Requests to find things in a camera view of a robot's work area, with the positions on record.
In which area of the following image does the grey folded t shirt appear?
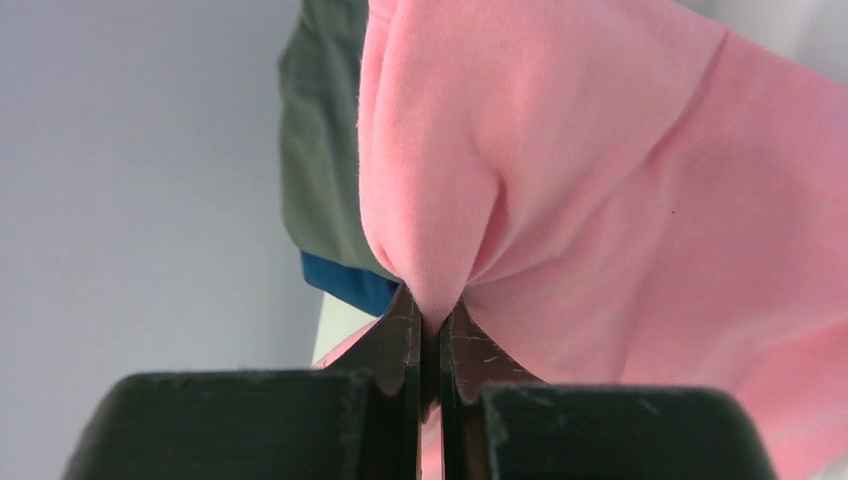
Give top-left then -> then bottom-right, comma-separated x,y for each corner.
278,1 -> 393,279

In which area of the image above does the pink t shirt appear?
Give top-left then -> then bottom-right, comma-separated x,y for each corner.
311,0 -> 848,480

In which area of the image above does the blue folded t shirt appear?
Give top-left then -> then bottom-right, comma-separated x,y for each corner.
300,252 -> 399,317

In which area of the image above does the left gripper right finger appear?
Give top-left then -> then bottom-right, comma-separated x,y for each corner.
439,305 -> 776,479

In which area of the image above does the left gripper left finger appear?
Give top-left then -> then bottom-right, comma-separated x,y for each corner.
64,288 -> 421,480

